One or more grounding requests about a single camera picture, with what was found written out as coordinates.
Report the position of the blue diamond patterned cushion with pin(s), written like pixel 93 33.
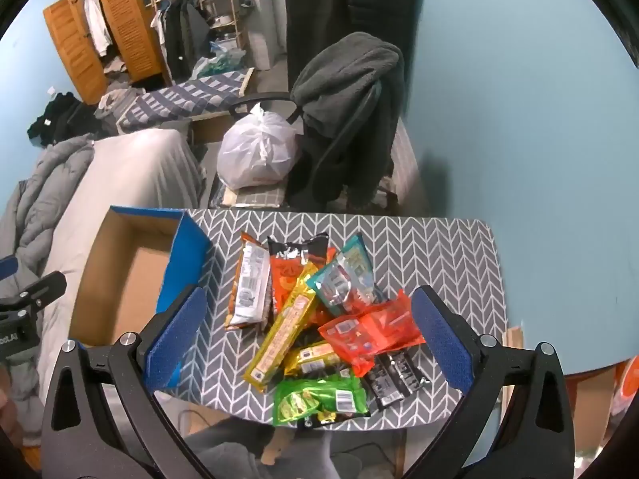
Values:
pixel 199 92

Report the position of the long gold snack packet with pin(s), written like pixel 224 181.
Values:
pixel 312 357
pixel 282 339

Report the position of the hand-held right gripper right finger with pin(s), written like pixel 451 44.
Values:
pixel 444 339

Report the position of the person's left hand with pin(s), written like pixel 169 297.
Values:
pixel 7 409

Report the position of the red translucent snack packet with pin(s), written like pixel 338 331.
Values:
pixel 369 332

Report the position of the grey clothing pile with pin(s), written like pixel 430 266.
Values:
pixel 117 102

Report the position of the grey chevron tablecloth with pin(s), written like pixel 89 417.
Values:
pixel 424 254

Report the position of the black hanging jacket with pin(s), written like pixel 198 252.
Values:
pixel 339 5

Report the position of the bed with grey sheet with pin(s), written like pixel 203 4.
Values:
pixel 130 169

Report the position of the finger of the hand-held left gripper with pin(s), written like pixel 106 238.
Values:
pixel 45 288
pixel 7 265

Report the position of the pile of plastic bags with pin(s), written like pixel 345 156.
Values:
pixel 219 60

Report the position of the green snack packet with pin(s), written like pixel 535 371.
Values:
pixel 314 399

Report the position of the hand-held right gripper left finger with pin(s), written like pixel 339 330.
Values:
pixel 174 339

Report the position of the blue-edged cardboard box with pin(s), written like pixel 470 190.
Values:
pixel 130 279

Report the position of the white plastic bag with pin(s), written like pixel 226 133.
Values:
pixel 259 149

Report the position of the rack of dark clothes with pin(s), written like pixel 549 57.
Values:
pixel 179 35

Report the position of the white shirt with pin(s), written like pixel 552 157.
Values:
pixel 95 20

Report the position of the wooden wardrobe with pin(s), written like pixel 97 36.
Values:
pixel 125 25

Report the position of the black orange snack packet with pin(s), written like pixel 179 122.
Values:
pixel 292 269

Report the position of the brown orange snack packet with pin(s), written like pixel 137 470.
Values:
pixel 248 284

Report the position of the grey quilt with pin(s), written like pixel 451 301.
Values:
pixel 45 194

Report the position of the grey checked seat cushion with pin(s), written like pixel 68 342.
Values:
pixel 249 198

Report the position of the pile of black clothes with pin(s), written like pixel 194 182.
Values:
pixel 60 114

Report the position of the teal snack packet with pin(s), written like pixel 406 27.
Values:
pixel 344 279

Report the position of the dark grey fleece blanket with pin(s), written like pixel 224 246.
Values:
pixel 344 85

